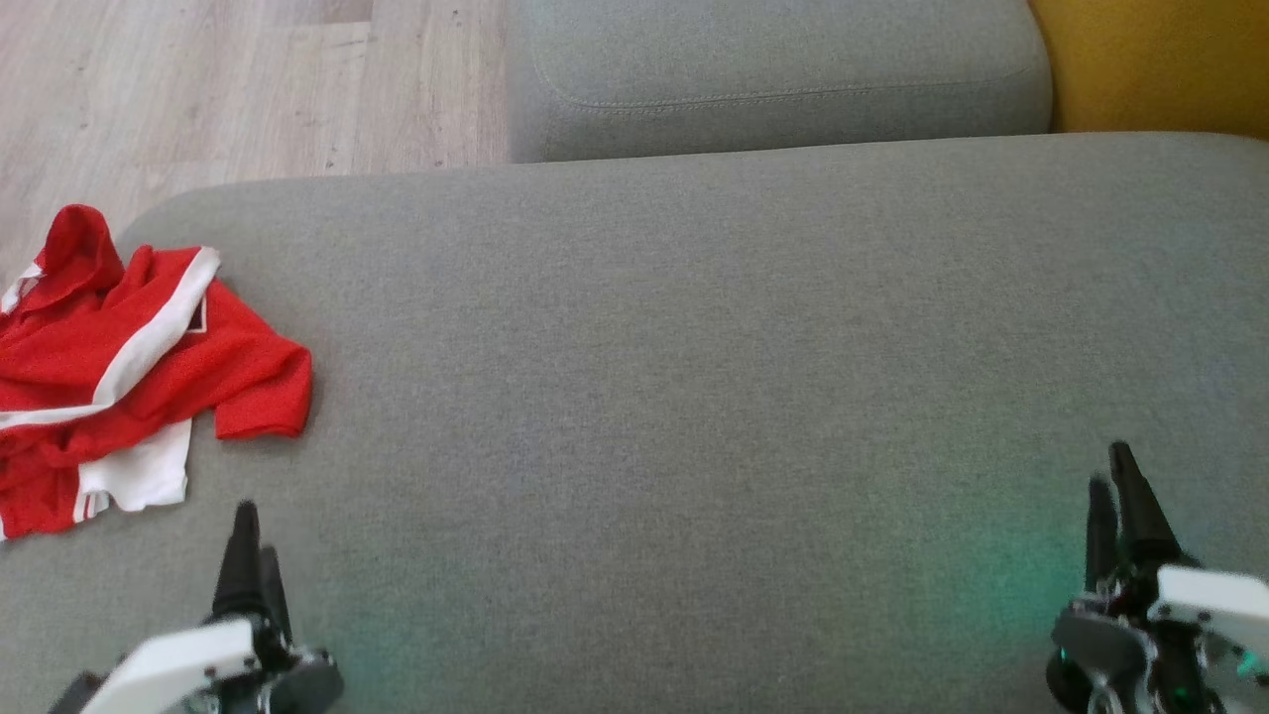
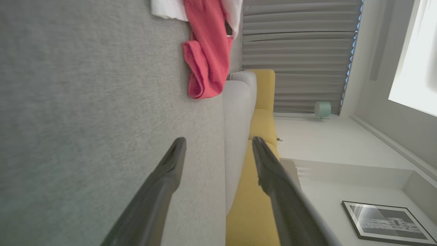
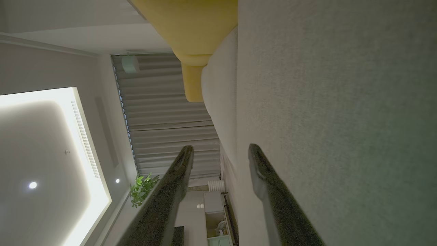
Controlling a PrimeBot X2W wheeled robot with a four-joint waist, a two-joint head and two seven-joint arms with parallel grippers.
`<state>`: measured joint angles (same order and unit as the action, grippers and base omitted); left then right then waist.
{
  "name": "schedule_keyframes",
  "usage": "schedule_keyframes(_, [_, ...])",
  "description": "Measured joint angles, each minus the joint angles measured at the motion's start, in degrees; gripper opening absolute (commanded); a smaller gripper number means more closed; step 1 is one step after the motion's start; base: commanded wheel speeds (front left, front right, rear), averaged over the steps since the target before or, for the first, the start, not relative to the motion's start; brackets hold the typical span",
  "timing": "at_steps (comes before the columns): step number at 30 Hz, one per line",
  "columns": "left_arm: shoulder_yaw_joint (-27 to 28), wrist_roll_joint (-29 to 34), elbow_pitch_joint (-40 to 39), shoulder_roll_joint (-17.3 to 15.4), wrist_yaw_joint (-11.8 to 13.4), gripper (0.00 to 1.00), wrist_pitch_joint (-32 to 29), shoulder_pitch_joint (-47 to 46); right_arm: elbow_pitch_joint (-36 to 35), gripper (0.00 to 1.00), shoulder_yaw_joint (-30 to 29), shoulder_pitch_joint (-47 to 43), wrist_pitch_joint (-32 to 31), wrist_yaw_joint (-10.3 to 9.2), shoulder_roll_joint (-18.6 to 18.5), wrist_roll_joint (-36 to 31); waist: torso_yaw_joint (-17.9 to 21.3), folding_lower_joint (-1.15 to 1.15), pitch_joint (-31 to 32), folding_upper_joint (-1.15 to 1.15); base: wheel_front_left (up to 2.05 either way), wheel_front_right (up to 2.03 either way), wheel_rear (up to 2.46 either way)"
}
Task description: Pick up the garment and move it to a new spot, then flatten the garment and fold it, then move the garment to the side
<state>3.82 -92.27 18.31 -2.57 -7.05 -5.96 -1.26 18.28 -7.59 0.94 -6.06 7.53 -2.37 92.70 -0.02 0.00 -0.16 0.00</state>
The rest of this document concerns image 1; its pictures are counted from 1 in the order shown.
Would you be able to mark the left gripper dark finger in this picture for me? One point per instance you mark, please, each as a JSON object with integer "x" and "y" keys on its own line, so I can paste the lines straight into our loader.
{"x": 276, "y": 600}
{"x": 241, "y": 565}

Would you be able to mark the grey fabric sofa seat cushion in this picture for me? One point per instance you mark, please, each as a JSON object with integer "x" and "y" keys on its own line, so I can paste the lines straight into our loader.
{"x": 694, "y": 397}

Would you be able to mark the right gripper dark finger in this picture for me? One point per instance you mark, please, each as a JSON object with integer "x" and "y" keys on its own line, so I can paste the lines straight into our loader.
{"x": 1140, "y": 511}
{"x": 1100, "y": 540}

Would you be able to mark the red basketball jersey white trim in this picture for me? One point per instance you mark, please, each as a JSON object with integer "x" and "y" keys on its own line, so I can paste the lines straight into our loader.
{"x": 248, "y": 377}

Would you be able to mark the grey fabric sofa back cushion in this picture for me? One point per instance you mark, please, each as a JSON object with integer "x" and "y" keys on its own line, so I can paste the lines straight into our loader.
{"x": 773, "y": 59}

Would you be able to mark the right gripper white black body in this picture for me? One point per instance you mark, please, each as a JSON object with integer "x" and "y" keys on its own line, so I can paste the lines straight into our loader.
{"x": 1210, "y": 600}

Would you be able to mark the yellow cushion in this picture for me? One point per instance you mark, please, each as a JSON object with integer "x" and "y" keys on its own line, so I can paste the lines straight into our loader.
{"x": 1160, "y": 59}

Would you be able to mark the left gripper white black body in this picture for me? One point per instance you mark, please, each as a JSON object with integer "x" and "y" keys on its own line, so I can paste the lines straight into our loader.
{"x": 169, "y": 669}

